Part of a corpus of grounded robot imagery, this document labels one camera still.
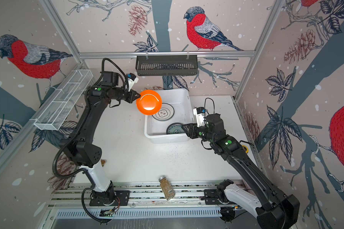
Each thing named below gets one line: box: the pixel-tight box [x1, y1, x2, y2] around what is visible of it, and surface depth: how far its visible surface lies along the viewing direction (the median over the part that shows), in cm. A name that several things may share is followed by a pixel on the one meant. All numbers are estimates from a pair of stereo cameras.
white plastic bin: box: [144, 88, 194, 144], surface depth 108 cm
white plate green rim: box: [151, 102, 175, 122], surface depth 109 cm
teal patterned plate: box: [166, 122, 186, 135], surface depth 102 cm
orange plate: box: [135, 89, 162, 116], surface depth 84 cm
